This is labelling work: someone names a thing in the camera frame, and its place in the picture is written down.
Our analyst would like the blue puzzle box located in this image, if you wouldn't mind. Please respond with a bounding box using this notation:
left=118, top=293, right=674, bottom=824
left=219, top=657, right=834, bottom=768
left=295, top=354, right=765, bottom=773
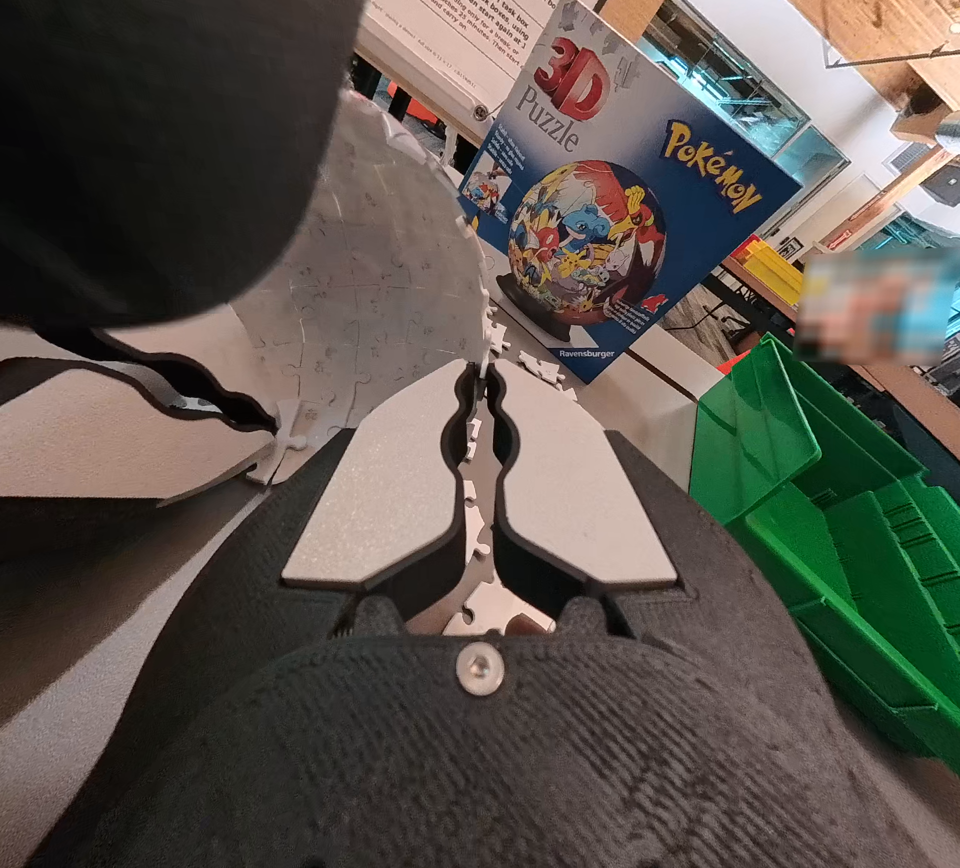
left=457, top=0, right=804, bottom=385

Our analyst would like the black wall speaker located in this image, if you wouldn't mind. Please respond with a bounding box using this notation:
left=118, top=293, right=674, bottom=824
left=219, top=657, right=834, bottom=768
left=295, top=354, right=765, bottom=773
left=921, top=163, right=960, bottom=209

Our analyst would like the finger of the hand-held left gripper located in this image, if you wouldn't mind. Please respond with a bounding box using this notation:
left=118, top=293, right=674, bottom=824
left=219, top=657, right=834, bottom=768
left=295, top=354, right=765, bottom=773
left=0, top=303, right=280, bottom=431
left=0, top=369, right=275, bottom=505

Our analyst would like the stack of small yellow bins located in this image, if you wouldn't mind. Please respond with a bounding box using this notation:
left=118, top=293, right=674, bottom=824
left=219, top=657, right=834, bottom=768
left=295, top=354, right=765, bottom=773
left=731, top=238, right=804, bottom=306

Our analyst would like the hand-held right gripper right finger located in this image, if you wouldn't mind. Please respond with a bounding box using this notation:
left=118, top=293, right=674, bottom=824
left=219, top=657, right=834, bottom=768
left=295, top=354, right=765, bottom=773
left=483, top=360, right=678, bottom=621

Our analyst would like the pile of puzzle pieces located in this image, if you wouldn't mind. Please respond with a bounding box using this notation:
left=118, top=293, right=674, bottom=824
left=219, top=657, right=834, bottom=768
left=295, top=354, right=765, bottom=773
left=442, top=316, right=582, bottom=636

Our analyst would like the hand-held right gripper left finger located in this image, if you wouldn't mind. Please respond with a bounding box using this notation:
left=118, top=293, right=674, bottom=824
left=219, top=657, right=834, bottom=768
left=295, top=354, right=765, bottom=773
left=281, top=360, right=481, bottom=617

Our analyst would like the partly built puzzle ball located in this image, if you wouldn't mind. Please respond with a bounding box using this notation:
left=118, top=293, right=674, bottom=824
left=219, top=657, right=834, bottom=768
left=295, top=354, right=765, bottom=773
left=225, top=91, right=496, bottom=486

